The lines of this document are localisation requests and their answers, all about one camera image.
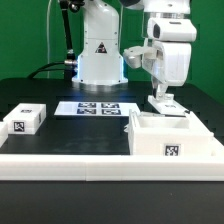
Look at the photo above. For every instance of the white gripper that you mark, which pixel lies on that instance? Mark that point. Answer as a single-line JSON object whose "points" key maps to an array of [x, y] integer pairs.
{"points": [[171, 40]]}

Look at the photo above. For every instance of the white cabinet door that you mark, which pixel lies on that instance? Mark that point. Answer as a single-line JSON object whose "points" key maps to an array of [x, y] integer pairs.
{"points": [[167, 107]]}

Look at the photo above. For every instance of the white cabinet body box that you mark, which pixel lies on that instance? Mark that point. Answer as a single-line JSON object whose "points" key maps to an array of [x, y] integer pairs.
{"points": [[168, 136]]}

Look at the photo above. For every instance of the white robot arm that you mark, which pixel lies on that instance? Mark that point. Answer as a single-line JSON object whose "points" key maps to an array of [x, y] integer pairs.
{"points": [[101, 64]]}

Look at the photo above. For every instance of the white cabinet top block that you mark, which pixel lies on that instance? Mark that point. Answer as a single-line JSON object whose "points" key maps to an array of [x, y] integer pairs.
{"points": [[25, 118]]}

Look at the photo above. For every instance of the white base marker plate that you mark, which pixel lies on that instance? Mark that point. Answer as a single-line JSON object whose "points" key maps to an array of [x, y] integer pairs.
{"points": [[111, 109]]}

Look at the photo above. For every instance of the white U-shaped fence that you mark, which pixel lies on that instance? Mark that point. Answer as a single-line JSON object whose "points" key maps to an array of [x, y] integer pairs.
{"points": [[74, 150]]}

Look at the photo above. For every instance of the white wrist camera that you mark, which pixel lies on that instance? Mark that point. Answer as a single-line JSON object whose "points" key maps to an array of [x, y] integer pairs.
{"points": [[133, 55]]}

